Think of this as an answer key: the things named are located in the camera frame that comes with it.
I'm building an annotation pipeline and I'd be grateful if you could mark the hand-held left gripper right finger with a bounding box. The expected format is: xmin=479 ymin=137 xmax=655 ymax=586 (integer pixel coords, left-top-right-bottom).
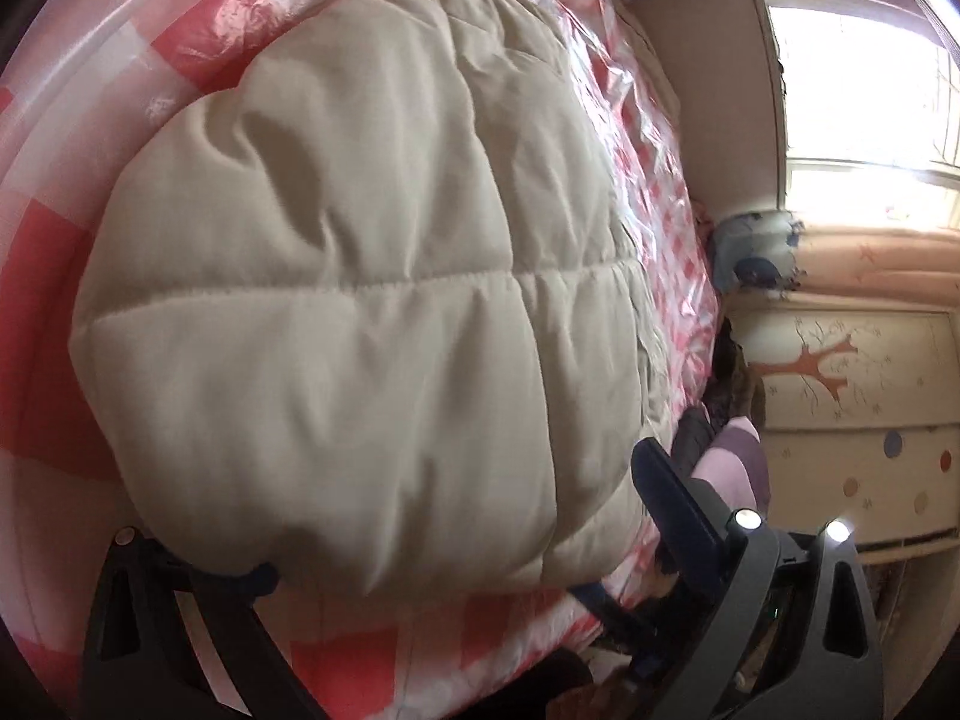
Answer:
xmin=630 ymin=439 xmax=890 ymax=720

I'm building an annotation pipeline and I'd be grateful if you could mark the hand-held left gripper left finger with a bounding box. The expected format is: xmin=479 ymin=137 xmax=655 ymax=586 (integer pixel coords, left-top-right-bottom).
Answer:
xmin=79 ymin=526 xmax=325 ymax=720

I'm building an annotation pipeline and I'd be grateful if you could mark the beige quilted jacket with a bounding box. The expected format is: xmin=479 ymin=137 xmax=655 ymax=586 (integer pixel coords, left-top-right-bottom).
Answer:
xmin=67 ymin=0 xmax=695 ymax=601

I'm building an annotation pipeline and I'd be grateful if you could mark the purple striped cloth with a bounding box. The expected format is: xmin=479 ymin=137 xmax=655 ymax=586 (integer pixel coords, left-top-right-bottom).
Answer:
xmin=686 ymin=418 xmax=773 ymax=522

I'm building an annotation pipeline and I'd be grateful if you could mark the dark cloth beside bed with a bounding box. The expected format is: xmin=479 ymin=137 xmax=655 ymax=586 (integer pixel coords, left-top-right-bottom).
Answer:
xmin=701 ymin=315 xmax=767 ymax=432

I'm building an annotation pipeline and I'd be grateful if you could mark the person's dark clothing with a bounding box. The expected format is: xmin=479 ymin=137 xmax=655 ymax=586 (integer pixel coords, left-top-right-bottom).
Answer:
xmin=472 ymin=649 xmax=608 ymax=720

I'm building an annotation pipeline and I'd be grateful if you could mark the blue grey round object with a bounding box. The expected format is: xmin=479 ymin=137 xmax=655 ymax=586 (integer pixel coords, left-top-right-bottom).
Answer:
xmin=709 ymin=211 xmax=805 ymax=295

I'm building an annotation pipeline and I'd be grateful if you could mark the pink checkered plastic sheet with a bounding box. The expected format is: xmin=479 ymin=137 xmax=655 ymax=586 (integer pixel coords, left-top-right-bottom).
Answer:
xmin=0 ymin=0 xmax=725 ymax=720

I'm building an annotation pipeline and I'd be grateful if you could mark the beige headboard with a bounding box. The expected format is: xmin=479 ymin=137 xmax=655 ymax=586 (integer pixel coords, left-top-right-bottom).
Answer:
xmin=626 ymin=0 xmax=790 ymax=222

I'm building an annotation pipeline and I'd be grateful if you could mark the window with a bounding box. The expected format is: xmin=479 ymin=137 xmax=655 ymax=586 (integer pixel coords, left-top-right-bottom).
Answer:
xmin=765 ymin=4 xmax=960 ymax=230

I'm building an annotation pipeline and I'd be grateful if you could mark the tree wall sticker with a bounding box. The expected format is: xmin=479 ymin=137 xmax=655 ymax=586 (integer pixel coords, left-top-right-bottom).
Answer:
xmin=750 ymin=319 xmax=860 ymax=417

